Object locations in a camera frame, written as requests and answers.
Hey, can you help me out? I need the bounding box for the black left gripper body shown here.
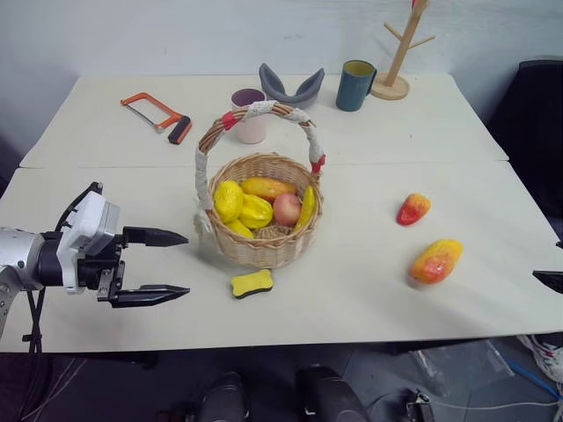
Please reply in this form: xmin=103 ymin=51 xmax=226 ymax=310
xmin=77 ymin=234 xmax=129 ymax=303

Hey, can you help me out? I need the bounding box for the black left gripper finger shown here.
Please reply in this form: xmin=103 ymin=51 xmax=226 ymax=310
xmin=109 ymin=284 xmax=192 ymax=309
xmin=122 ymin=226 xmax=191 ymax=248

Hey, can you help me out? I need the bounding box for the white sneaker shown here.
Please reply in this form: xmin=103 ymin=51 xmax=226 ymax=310
xmin=515 ymin=333 xmax=563 ymax=384

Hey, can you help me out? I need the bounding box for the yellow lemon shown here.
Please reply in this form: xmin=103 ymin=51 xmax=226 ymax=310
xmin=214 ymin=179 xmax=245 ymax=223

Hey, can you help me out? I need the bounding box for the yellow black sponge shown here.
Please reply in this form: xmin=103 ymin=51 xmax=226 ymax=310
xmin=230 ymin=269 xmax=274 ymax=302

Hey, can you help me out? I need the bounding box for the yellow starfruit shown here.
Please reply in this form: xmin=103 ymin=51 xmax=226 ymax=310
xmin=238 ymin=193 xmax=274 ymax=230

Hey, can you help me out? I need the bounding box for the orange hacksaw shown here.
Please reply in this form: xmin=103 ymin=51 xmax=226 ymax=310
xmin=119 ymin=91 xmax=194 ymax=147

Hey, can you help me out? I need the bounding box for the black chair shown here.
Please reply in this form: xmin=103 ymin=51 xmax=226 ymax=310
xmin=486 ymin=58 xmax=563 ymax=221

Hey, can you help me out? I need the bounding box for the large red yellow mango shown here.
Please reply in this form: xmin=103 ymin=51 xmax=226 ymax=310
xmin=409 ymin=238 xmax=464 ymax=285

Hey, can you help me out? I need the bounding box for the orange yellow mango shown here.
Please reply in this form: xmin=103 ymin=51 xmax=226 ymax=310
xmin=239 ymin=176 xmax=299 ymax=203

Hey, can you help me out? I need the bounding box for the dark rounded shape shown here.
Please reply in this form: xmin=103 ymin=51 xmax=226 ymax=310
xmin=295 ymin=364 xmax=369 ymax=422
xmin=200 ymin=370 xmax=250 ymax=422

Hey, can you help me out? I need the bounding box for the clear plastic bag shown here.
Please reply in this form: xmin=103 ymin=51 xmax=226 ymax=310
xmin=407 ymin=338 xmax=516 ymax=397

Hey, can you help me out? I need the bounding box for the pink peach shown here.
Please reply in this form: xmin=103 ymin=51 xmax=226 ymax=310
xmin=273 ymin=193 xmax=303 ymax=228

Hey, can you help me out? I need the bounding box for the pink cup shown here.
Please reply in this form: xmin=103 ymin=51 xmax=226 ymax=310
xmin=230 ymin=88 xmax=268 ymax=145

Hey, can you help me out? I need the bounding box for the small red yellow mango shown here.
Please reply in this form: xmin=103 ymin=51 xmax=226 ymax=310
xmin=396 ymin=193 xmax=433 ymax=227

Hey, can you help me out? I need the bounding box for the grey bowl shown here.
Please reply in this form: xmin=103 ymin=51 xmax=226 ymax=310
xmin=258 ymin=62 xmax=326 ymax=110

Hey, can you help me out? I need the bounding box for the wooden mug tree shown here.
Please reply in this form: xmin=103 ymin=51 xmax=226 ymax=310
xmin=369 ymin=0 xmax=437 ymax=101

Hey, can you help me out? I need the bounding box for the dark blue mug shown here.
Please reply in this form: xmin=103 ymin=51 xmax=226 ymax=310
xmin=335 ymin=60 xmax=378 ymax=113

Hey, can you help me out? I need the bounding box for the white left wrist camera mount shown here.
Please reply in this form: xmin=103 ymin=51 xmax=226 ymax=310
xmin=55 ymin=182 xmax=121 ymax=295

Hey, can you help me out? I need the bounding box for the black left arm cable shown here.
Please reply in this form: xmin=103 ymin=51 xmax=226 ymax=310
xmin=20 ymin=286 xmax=47 ymax=422

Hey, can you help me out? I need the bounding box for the blue cable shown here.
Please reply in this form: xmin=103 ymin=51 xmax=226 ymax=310
xmin=504 ymin=359 xmax=563 ymax=402

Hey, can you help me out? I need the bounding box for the wicker basket with handle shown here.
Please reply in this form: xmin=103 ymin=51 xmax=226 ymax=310
xmin=192 ymin=99 xmax=327 ymax=270

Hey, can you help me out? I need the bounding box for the white cable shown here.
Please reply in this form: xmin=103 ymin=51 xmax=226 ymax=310
xmin=428 ymin=397 xmax=563 ymax=410

